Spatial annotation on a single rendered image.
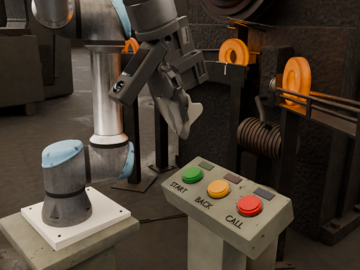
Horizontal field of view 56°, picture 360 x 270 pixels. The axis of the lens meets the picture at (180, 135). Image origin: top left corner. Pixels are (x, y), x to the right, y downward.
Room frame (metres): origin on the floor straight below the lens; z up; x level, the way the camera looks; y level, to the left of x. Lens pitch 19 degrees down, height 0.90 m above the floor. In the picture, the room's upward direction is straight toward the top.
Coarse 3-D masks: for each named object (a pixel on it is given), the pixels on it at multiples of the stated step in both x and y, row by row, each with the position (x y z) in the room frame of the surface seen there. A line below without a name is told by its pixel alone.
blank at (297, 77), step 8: (288, 64) 1.13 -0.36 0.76; (296, 64) 1.07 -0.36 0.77; (304, 64) 1.05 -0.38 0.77; (288, 72) 1.13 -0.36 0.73; (296, 72) 1.06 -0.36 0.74; (304, 72) 1.03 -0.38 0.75; (288, 80) 1.13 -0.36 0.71; (296, 80) 1.05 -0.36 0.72; (304, 80) 1.02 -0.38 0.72; (288, 88) 1.12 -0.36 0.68; (296, 88) 1.05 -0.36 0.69; (304, 88) 1.02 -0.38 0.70; (296, 96) 1.04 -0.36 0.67; (288, 104) 1.10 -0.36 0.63; (296, 104) 1.05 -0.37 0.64
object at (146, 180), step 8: (128, 56) 1.87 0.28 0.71; (136, 104) 1.76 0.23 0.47; (128, 112) 1.74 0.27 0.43; (136, 112) 1.76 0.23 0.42; (128, 120) 1.74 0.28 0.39; (136, 120) 1.75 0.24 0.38; (128, 128) 1.74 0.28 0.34; (136, 128) 1.75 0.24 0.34; (128, 136) 1.74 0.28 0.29; (136, 136) 1.74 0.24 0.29; (136, 144) 1.74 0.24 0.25; (136, 152) 1.73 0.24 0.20; (136, 160) 1.73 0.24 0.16; (136, 168) 1.73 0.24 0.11; (136, 176) 1.73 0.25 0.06; (144, 176) 1.83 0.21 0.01; (152, 176) 1.83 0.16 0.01; (120, 184) 1.73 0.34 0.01; (128, 184) 1.73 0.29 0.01; (136, 184) 1.73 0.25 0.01; (144, 184) 1.73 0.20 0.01; (144, 192) 1.65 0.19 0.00
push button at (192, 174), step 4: (188, 168) 0.63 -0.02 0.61; (192, 168) 0.63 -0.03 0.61; (196, 168) 0.63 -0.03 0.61; (184, 172) 0.62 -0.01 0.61; (188, 172) 0.62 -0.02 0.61; (192, 172) 0.62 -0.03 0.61; (196, 172) 0.61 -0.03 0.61; (200, 172) 0.61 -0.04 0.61; (184, 176) 0.61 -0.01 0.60; (188, 176) 0.61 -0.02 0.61; (192, 176) 0.60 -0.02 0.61; (196, 176) 0.60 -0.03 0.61; (200, 176) 0.61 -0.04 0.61; (184, 180) 0.61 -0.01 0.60; (188, 180) 0.60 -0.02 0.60; (192, 180) 0.60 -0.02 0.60; (196, 180) 0.60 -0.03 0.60
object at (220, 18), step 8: (200, 0) 1.67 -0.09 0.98; (256, 0) 1.42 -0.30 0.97; (264, 0) 1.39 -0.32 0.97; (208, 8) 1.63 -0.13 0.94; (248, 8) 1.45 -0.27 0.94; (256, 8) 1.41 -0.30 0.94; (264, 8) 1.46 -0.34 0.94; (216, 16) 1.59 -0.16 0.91; (224, 16) 1.55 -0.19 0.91; (232, 16) 1.51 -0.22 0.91; (240, 16) 1.48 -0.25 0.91; (248, 16) 1.44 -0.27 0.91
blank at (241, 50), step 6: (228, 42) 1.56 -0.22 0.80; (234, 42) 1.53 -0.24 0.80; (240, 42) 1.52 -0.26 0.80; (222, 48) 1.59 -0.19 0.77; (228, 48) 1.56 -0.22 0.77; (234, 48) 1.53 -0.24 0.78; (240, 48) 1.50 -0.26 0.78; (246, 48) 1.51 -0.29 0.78; (222, 54) 1.59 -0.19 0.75; (228, 54) 1.58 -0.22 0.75; (240, 54) 1.50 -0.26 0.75; (246, 54) 1.50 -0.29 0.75; (222, 60) 1.58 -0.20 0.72; (228, 60) 1.58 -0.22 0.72; (240, 60) 1.50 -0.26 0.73; (246, 60) 1.50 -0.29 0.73
